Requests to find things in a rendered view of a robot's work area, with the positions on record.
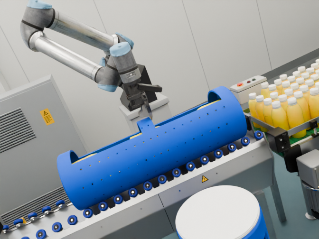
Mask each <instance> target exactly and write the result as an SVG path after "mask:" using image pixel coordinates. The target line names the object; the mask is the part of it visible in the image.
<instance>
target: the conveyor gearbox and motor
mask: <svg viewBox="0 0 319 239"><path fill-rule="evenodd" d="M296 161H297V166H298V171H299V175H300V179H301V182H302V185H303V186H304V187H305V188H306V191H307V196H308V200H309V205H310V209H311V213H312V215H313V217H315V218H316V219H318V220H319V150H317V149H314V150H312V151H310V152H308V153H306V154H304V155H302V156H300V157H298V158H296Z"/></svg>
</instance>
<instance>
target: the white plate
mask: <svg viewBox="0 0 319 239"><path fill-rule="evenodd" d="M259 215H260V207H259V203H258V201H257V199H256V198H255V196H254V195H253V194H252V193H250V192H249V191H247V190H245V189H243V188H240V187H237V186H230V185H221V186H214V187H210V188H207V189H204V190H202V191H200V192H198V193H196V194H194V195H193V196H191V197H190V198H189V199H187V200H186V201H185V202H184V204H183V205H182V206H181V207H180V209H179V211H178V213H177V216H176V228H177V231H178V233H179V235H180V236H181V237H182V239H242V238H243V237H244V236H246V235H247V234H248V233H249V232H250V231H251V230H252V229H253V228H254V227H255V225H256V223H257V221H258V219H259Z"/></svg>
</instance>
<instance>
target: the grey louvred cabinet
mask: <svg viewBox="0 0 319 239"><path fill-rule="evenodd" d="M69 150H73V151H74V152H75V153H76V154H77V156H78V157H81V156H84V155H86V154H88V153H90V151H89V149H88V147H87V145H86V143H85V141H84V139H83V137H82V135H81V133H80V131H79V129H78V127H77V125H76V123H75V120H74V118H73V116H72V114H71V112H70V110H69V108H68V106H67V104H66V102H65V100H64V98H63V96H62V94H61V92H60V90H59V88H58V86H57V84H56V82H55V80H54V78H53V76H52V74H50V75H47V76H45V77H42V78H40V79H37V80H35V81H32V82H30V83H27V84H25V85H22V86H20V87H17V88H15V89H12V90H10V91H7V92H5V93H2V94H0V217H1V218H2V220H3V221H4V222H5V224H6V225H8V226H9V230H12V229H14V228H16V225H14V223H13V222H14V221H15V220H16V219H20V218H22V217H23V218H24V219H25V221H26V222H27V223H28V222H30V219H29V218H28V215H29V214H30V213H32V212H36V213H37V217H41V216H44V215H45V214H44V213H43V212H42V208H44V207H46V206H50V207H51V211H55V210H57V209H58V207H57V206H56V202H57V201H59V200H64V201H65V205H68V204H70V203H71V201H70V200H69V198H68V196H67V194H66V192H65V190H64V188H63V185H62V182H61V180H60V177H59V173H58V169H57V157H58V156H59V155H60V154H62V153H65V152H67V151H69Z"/></svg>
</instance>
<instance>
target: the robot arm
mask: <svg viewBox="0 0 319 239"><path fill-rule="evenodd" d="M44 28H49V29H51V30H53V31H56V32H58V33H61V34H63V35H66V36H68V37H71V38H73V39H76V40H78V41H81V42H83V43H86V44H88V45H91V46H93V47H96V48H98V49H101V50H103V52H104V53H105V54H106V57H105V58H104V57H102V58H101V60H100V62H99V64H97V63H95V62H94V61H92V60H90V59H88V58H86V57H84V56H82V55H80V54H78V53H76V52H74V51H72V50H71V49H69V48H67V47H65V46H63V45H61V44H59V43H57V42H55V41H53V40H51V39H49V38H47V36H46V34H45V33H44V32H43V30H44ZM20 33H21V37H22V39H23V41H24V43H25V45H26V46H27V47H28V48H29V49H30V50H32V51H34V52H42V53H44V54H45V55H47V56H49V57H51V58H53V59H55V60H56V61H58V62H60V63H62V64H64V65H66V66H67V67H69V68H71V69H73V70H75V71H77V72H78V73H80V74H82V75H84V76H86V77H88V78H89V79H91V80H93V81H95V82H96V83H97V84H98V85H97V86H98V88H100V89H102V90H105V91H108V92H115V91H116V89H117V87H121V88H122V89H123V90H124V91H125V93H126V96H127V100H128V101H129V103H130V106H131V107H132V108H137V107H139V106H140V108H141V109H140V110H139V112H138V115H139V116H140V117H141V118H143V117H149V118H150V119H151V120H152V117H153V115H152V112H151V109H150V105H149V103H148V98H147V96H146V93H145V91H151V92H162V87H161V86H159V85H151V84H142V83H138V82H140V81H141V79H140V77H141V74H140V71H139V69H138V66H137V63H136V61H135V58H134V56H133V53H132V50H133V46H134V42H133V41H132V40H131V39H129V38H127V37H126V36H124V35H122V34H120V33H118V32H116V33H115V34H109V35H108V34H106V33H104V32H102V31H100V30H98V29H96V28H94V27H92V26H90V25H87V24H85V23H83V22H81V21H79V20H77V19H74V18H72V17H70V16H68V15H66V14H64V13H62V12H59V11H57V10H55V9H54V8H52V5H51V4H49V3H47V2H44V1H41V0H29V1H28V4H27V5H26V9H25V12H24V15H23V18H22V21H21V23H20Z"/></svg>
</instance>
